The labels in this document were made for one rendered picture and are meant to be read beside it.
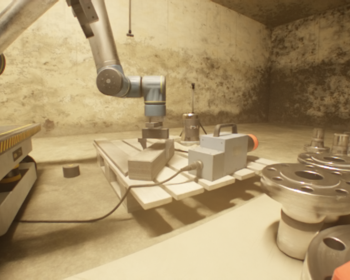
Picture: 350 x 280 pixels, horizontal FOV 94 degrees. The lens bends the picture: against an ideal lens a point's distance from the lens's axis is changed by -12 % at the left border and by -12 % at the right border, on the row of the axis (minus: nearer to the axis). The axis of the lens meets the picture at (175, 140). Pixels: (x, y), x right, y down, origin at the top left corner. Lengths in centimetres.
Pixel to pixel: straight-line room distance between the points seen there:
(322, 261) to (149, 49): 381
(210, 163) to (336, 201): 43
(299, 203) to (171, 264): 37
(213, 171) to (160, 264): 38
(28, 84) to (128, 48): 174
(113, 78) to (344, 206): 78
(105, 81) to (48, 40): 285
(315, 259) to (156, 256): 43
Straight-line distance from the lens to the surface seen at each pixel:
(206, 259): 62
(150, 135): 93
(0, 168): 79
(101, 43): 81
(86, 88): 343
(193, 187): 71
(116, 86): 74
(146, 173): 76
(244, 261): 63
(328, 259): 32
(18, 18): 132
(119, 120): 352
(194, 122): 131
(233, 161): 87
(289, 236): 65
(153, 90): 89
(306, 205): 51
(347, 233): 39
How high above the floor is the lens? 44
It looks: 10 degrees down
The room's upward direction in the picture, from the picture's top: straight up
